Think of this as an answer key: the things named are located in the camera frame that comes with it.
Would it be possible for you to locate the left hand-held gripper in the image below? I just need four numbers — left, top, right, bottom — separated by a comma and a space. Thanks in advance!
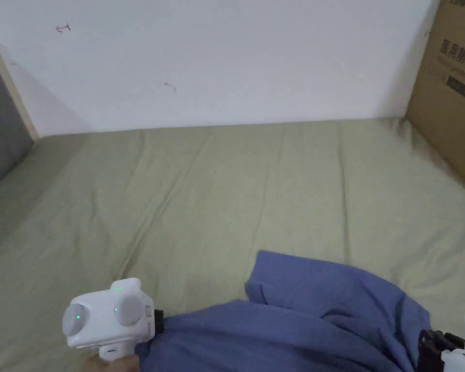
62, 277, 165, 364

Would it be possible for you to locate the blue shirt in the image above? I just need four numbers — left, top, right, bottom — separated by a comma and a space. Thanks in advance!
133, 250, 444, 372

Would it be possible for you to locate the person's left hand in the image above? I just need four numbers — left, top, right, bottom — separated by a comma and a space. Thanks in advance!
81, 353, 141, 372

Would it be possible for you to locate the bed with pale green sheet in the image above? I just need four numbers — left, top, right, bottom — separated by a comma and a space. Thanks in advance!
0, 116, 465, 372

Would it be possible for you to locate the grey padded headboard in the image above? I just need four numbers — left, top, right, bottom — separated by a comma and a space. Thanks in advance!
0, 36, 40, 194

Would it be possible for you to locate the brown cardboard carton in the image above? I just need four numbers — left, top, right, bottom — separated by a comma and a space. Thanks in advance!
404, 0, 465, 196

